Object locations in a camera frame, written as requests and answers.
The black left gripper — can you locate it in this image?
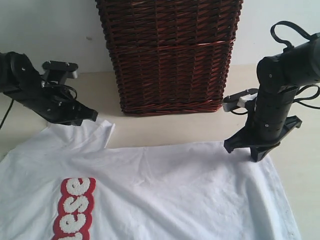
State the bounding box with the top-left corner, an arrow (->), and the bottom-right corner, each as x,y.
14,82 -> 98,125

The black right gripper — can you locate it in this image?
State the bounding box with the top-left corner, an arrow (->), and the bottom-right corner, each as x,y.
223,87 -> 302,162

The white t-shirt with red lettering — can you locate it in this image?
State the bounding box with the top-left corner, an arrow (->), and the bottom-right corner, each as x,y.
0,120 -> 301,240

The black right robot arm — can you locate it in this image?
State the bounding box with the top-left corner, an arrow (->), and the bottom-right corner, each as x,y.
222,39 -> 320,162

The dark brown wicker basket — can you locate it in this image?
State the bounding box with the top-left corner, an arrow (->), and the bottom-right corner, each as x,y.
95,0 -> 243,116

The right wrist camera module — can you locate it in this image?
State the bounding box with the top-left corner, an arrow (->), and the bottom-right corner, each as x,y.
222,88 -> 258,112

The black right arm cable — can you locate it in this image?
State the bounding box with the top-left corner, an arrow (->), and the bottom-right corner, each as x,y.
232,20 -> 320,116

